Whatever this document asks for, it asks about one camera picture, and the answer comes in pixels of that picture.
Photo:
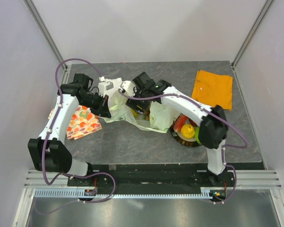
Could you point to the aluminium frame post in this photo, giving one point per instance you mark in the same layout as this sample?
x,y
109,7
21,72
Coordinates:
x,y
43,28
254,28

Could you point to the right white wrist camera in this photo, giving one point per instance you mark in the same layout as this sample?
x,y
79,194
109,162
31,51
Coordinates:
x,y
128,87

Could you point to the orange floral cloth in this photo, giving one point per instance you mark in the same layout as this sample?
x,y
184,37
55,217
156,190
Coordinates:
x,y
82,123

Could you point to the brown fake longan bunch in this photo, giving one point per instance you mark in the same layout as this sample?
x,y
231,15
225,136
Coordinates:
x,y
146,115

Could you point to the green fake fruit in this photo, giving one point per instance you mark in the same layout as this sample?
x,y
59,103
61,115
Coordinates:
x,y
197,130

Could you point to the grey slotted cable duct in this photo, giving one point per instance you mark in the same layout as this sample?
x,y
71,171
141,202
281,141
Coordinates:
x,y
97,194

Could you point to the white crumpled cloth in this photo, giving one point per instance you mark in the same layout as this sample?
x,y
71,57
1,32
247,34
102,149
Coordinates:
x,y
114,100

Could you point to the orange folded cloth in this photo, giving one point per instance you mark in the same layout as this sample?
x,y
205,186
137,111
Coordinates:
x,y
213,89

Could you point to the dark rimmed ceramic plate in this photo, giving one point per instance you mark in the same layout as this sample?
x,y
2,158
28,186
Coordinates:
x,y
179,138

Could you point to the aluminium front rail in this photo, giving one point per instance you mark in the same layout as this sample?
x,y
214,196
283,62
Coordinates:
x,y
246,180

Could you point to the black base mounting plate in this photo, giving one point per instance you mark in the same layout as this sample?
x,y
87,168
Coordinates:
x,y
196,175

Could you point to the light green plastic bag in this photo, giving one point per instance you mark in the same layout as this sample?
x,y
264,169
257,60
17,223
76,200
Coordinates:
x,y
161,117

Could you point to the right aluminium frame post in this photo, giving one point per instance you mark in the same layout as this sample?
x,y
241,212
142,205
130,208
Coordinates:
x,y
254,28

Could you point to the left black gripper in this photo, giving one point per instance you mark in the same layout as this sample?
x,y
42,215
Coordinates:
x,y
104,111

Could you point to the dark red fake apple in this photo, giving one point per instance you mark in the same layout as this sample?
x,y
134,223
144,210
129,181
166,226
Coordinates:
x,y
192,123

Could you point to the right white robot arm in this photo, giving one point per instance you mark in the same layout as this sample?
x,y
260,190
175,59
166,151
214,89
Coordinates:
x,y
210,120

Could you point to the yellow fake fruit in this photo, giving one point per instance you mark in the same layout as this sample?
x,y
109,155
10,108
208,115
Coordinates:
x,y
187,131

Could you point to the orange fake citrus fruit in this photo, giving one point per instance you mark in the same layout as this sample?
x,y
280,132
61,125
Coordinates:
x,y
135,114

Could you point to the orange red fake fruit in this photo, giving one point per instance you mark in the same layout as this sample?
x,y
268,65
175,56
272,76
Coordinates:
x,y
180,121

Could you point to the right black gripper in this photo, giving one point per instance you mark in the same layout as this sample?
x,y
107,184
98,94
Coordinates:
x,y
133,103

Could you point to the left aluminium frame post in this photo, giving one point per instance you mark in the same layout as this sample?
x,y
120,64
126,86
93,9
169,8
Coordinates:
x,y
43,28

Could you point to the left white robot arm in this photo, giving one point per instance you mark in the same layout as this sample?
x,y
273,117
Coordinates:
x,y
48,151

